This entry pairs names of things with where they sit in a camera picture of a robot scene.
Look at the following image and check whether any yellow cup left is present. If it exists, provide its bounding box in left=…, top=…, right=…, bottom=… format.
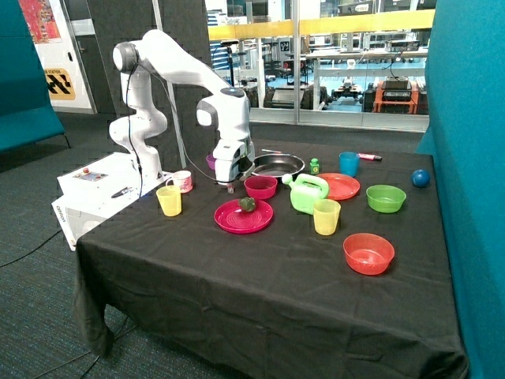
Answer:
left=156, top=185, right=182, bottom=217

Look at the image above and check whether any green broccoli toy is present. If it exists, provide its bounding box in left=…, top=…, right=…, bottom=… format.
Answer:
left=238, top=197, right=256, bottom=212

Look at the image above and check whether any blue ball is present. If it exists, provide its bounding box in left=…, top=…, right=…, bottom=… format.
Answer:
left=410, top=169, right=431, bottom=188

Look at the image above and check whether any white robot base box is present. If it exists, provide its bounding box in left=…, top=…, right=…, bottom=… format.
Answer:
left=52, top=152, right=171, bottom=250

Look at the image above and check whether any pink plastic bowl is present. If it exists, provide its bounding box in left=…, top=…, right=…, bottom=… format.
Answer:
left=244, top=175, right=278, bottom=200

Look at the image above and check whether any green plastic bowl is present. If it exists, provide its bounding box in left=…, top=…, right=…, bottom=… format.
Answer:
left=366, top=185, right=407, bottom=214

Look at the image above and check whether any pink marker pen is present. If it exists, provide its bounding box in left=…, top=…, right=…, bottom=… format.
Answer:
left=358, top=153, right=383, bottom=162

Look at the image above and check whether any orange plastic plate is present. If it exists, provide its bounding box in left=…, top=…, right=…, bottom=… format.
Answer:
left=318, top=173, right=361, bottom=201

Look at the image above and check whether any pink patterned mug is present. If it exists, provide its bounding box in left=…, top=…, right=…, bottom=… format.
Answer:
left=165, top=170, right=193, bottom=193

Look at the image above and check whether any blue plastic cup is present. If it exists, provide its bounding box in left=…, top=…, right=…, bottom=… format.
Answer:
left=339, top=152, right=360, bottom=178

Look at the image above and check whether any teal sofa left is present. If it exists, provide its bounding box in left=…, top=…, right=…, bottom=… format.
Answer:
left=0, top=0, right=65, bottom=152

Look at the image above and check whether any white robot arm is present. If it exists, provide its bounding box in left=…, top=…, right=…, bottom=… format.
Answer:
left=109, top=30, right=256, bottom=186

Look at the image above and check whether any pink plastic plate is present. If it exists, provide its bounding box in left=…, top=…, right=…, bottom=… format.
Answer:
left=214, top=199, right=274, bottom=235

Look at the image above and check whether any yellow cup front right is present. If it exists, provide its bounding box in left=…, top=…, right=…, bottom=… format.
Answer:
left=313, top=199, right=341, bottom=236

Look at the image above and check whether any black tablecloth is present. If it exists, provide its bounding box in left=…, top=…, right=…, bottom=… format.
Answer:
left=73, top=152, right=469, bottom=378

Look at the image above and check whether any teal partition right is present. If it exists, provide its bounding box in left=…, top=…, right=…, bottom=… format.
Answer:
left=418, top=1, right=504, bottom=378

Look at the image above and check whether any purple plastic bowl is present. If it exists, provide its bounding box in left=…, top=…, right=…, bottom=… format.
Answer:
left=206, top=154, right=215, bottom=171

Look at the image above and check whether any yellow black hazard sign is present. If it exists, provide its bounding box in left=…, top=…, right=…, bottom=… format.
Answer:
left=44, top=68, right=76, bottom=101

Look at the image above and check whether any black frying pan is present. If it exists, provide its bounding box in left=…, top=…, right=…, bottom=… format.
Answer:
left=252, top=153, right=305, bottom=178

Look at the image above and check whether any green toy watering can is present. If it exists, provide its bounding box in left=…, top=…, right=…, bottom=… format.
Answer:
left=281, top=174, right=330, bottom=215

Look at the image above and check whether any small green bottle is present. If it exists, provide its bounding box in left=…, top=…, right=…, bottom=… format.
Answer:
left=309, top=158, right=320, bottom=175

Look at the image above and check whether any red poster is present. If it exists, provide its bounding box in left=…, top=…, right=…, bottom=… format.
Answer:
left=18, top=0, right=62, bottom=44

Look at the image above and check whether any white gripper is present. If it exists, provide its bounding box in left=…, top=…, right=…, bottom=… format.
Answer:
left=213, top=138, right=256, bottom=193

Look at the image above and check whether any yellow cup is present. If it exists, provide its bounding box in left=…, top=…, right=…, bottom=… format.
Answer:
left=156, top=185, right=182, bottom=217
left=313, top=199, right=341, bottom=236

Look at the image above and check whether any thin pen behind pan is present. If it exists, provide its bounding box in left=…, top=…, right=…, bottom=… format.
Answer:
left=261, top=148, right=282, bottom=154

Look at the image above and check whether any orange plastic bowl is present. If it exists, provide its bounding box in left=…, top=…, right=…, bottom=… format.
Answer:
left=342, top=233, right=395, bottom=276

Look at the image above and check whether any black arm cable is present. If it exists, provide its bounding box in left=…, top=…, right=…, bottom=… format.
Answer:
left=110, top=62, right=238, bottom=199

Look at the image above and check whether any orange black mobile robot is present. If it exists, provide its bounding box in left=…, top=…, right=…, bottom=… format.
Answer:
left=362, top=76, right=428, bottom=115

